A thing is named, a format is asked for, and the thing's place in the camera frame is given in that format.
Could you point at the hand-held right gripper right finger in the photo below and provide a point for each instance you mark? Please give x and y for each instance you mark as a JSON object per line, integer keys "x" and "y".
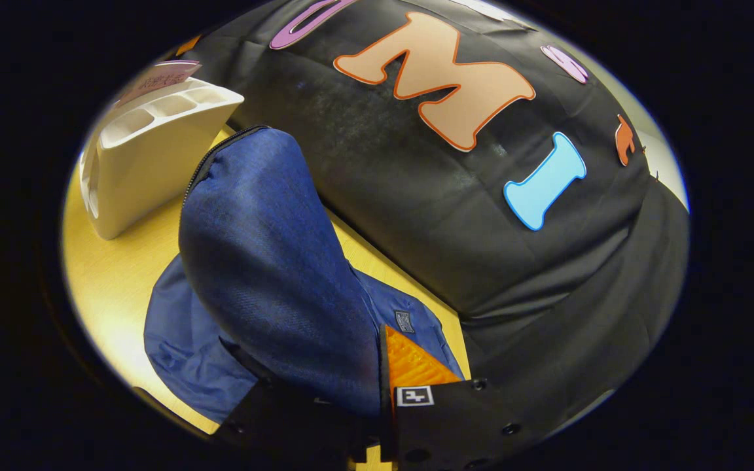
{"x": 442, "y": 425}

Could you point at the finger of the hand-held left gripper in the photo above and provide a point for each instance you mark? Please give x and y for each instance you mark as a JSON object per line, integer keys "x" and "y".
{"x": 187, "y": 46}

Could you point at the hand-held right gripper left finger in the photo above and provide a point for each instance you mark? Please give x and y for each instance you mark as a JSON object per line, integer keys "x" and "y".
{"x": 285, "y": 425}

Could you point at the white plastic bookshelf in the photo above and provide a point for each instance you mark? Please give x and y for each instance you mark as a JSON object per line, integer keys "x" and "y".
{"x": 148, "y": 176}

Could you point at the blue schoolbag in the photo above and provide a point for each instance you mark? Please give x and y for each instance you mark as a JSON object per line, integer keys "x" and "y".
{"x": 272, "y": 261}

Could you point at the black backdrop cloth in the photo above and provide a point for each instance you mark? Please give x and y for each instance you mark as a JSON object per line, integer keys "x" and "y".
{"x": 416, "y": 216}

